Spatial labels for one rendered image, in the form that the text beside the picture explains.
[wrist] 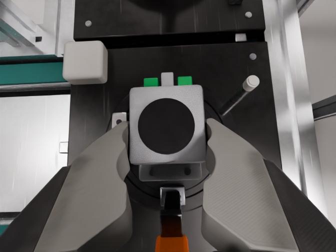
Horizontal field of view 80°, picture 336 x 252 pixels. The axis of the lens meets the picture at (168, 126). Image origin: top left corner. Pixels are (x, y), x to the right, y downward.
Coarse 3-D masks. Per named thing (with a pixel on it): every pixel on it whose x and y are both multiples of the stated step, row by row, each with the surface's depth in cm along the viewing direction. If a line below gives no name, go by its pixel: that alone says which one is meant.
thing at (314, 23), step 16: (16, 0) 39; (32, 0) 39; (320, 0) 37; (32, 16) 39; (304, 16) 36; (320, 16) 36; (304, 32) 36; (320, 32) 36; (304, 48) 36; (320, 48) 35; (320, 64) 35; (320, 80) 34; (320, 96) 34; (320, 128) 33; (320, 144) 33; (320, 160) 32
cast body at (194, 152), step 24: (168, 72) 16; (144, 96) 12; (168, 96) 12; (192, 96) 12; (144, 120) 11; (168, 120) 10; (192, 120) 11; (144, 144) 11; (168, 144) 10; (192, 144) 11; (144, 168) 14; (168, 168) 14; (192, 168) 14
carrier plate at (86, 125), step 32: (128, 64) 24; (160, 64) 24; (192, 64) 24; (224, 64) 24; (256, 64) 24; (96, 96) 24; (224, 96) 23; (256, 96) 23; (96, 128) 23; (256, 128) 23; (192, 224) 21
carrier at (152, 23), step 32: (96, 0) 26; (128, 0) 26; (160, 0) 26; (192, 0) 26; (224, 0) 25; (256, 0) 25; (96, 32) 25; (128, 32) 25; (160, 32) 25; (192, 32) 25; (224, 32) 25; (256, 32) 25
